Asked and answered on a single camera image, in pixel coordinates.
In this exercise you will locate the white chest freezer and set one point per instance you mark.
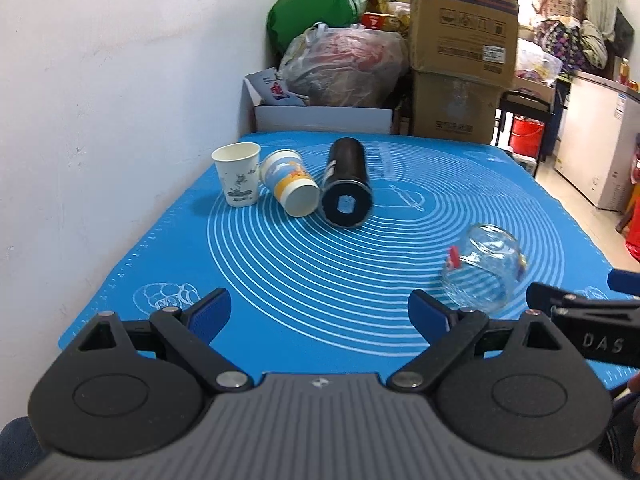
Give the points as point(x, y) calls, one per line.
point(595, 135)

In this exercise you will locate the floral fabric bag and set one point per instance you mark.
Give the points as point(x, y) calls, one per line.
point(560, 0)

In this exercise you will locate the person's leg in jeans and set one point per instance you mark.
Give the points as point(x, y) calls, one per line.
point(17, 447)

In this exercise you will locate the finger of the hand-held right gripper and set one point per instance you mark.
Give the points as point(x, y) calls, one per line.
point(544, 296)
point(626, 280)

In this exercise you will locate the white paper cup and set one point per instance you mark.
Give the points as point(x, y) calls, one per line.
point(239, 175)

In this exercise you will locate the red plastic object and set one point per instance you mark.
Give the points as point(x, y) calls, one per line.
point(633, 235)

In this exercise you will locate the dark patterned bag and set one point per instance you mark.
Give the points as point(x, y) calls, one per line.
point(562, 42)

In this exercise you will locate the white plastic bag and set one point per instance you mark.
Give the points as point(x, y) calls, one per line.
point(537, 62)

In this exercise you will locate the red bucket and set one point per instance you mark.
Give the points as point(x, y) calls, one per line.
point(526, 135)

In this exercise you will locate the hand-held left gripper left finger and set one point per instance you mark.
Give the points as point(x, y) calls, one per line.
point(212, 312)

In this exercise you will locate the blue silicone mat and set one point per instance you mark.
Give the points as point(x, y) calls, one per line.
point(350, 270)

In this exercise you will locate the clear glass cup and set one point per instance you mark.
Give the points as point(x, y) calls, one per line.
point(482, 270)

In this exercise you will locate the black stool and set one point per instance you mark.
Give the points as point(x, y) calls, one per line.
point(525, 102)

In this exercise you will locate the clear plastic bag red contents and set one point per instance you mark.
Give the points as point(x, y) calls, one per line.
point(345, 62)

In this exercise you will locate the large cardboard box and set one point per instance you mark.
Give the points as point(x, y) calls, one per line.
point(465, 25)

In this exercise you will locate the white open box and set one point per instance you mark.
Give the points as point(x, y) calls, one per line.
point(320, 120)

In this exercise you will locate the green bag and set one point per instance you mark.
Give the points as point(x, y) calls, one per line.
point(312, 10)

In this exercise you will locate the striped bag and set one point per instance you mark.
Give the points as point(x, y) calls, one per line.
point(594, 42)

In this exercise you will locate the blue yellow paper cup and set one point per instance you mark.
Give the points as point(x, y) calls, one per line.
point(287, 180)

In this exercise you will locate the plain cardboard box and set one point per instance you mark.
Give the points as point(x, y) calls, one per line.
point(452, 107)

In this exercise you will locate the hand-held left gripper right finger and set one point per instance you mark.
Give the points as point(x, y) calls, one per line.
point(426, 312)

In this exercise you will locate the black thermos cup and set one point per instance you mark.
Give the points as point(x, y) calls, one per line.
point(345, 175)

